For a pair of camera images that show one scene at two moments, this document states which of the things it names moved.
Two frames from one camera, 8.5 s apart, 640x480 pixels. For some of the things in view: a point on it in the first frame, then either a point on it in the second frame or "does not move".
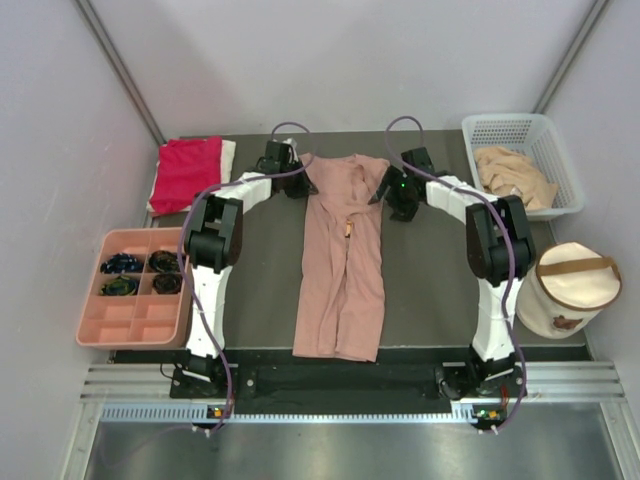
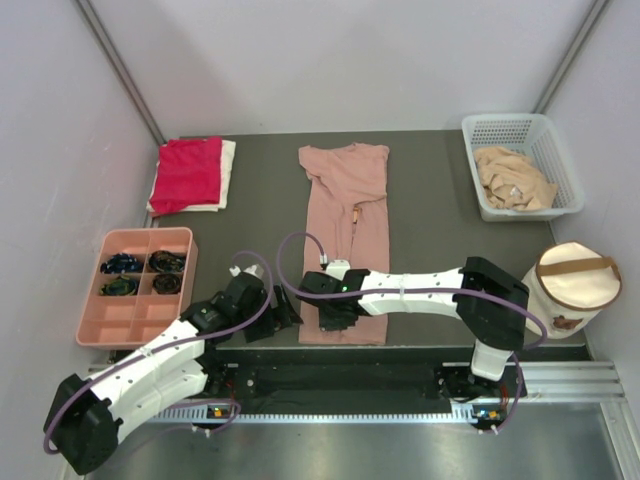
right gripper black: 394,178 to 328,324
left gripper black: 303,189 to 288,316
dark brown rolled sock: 167,283 does not move
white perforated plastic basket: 537,136 does not move
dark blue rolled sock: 122,263 does not move
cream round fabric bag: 568,288 does not move
